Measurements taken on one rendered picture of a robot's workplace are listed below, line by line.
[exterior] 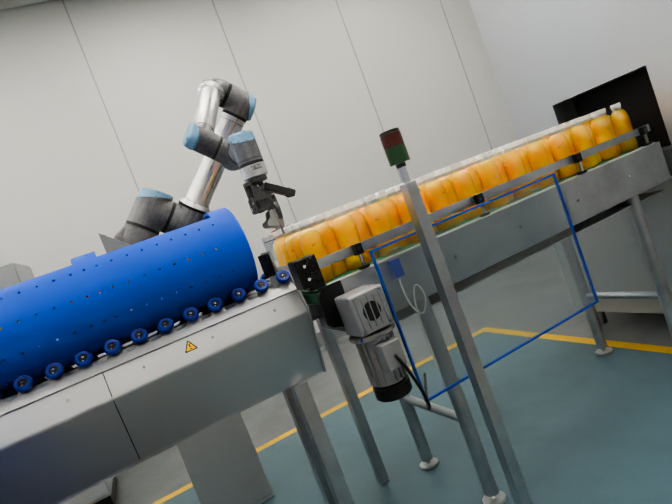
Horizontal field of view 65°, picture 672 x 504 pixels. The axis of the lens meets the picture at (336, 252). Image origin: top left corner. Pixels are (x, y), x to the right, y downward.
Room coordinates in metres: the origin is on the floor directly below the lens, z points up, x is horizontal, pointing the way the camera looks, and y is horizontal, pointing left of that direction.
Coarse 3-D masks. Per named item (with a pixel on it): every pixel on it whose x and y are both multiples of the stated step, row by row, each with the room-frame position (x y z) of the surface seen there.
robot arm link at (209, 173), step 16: (240, 96) 2.39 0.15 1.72; (224, 112) 2.41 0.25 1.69; (240, 112) 2.40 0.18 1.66; (224, 128) 2.40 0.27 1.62; (240, 128) 2.43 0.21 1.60; (208, 160) 2.41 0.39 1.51; (208, 176) 2.41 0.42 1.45; (192, 192) 2.42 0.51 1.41; (208, 192) 2.43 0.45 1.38; (176, 208) 2.40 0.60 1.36; (192, 208) 2.39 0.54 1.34; (208, 208) 2.46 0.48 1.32; (176, 224) 2.38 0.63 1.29
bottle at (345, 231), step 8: (336, 216) 1.70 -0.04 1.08; (344, 216) 1.69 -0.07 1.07; (336, 224) 1.69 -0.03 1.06; (344, 224) 1.68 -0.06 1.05; (352, 224) 1.69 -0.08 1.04; (336, 232) 1.69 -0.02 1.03; (344, 232) 1.68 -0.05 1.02; (352, 232) 1.68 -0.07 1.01; (344, 240) 1.68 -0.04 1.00; (352, 240) 1.68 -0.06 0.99; (360, 240) 1.71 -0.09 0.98; (352, 256) 1.68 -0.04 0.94; (352, 264) 1.68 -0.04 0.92; (360, 264) 1.68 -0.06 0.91
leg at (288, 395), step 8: (288, 392) 1.75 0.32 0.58; (288, 400) 1.74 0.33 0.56; (296, 408) 1.75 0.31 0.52; (296, 416) 1.74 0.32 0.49; (296, 424) 1.76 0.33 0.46; (304, 424) 1.75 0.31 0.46; (304, 432) 1.75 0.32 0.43; (304, 440) 1.74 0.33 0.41; (304, 448) 1.78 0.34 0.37; (312, 448) 1.75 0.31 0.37; (312, 456) 1.74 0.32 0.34; (312, 464) 1.76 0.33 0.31; (320, 472) 1.75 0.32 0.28; (320, 480) 1.74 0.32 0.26; (320, 488) 1.78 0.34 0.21; (328, 488) 1.75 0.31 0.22; (328, 496) 1.74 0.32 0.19
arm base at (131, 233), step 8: (128, 224) 2.33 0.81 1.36; (136, 224) 2.32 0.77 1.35; (120, 232) 2.32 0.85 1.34; (128, 232) 2.30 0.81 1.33; (136, 232) 2.31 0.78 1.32; (144, 232) 2.32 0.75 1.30; (152, 232) 2.35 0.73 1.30; (120, 240) 2.29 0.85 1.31; (128, 240) 2.28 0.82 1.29; (136, 240) 2.29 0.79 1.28
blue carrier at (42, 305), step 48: (144, 240) 1.53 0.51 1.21; (192, 240) 1.54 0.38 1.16; (240, 240) 1.57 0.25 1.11; (48, 288) 1.39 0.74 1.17; (96, 288) 1.41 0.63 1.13; (144, 288) 1.45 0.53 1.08; (192, 288) 1.51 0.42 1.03; (0, 336) 1.32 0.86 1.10; (48, 336) 1.36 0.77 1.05; (96, 336) 1.42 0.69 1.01; (0, 384) 1.34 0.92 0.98
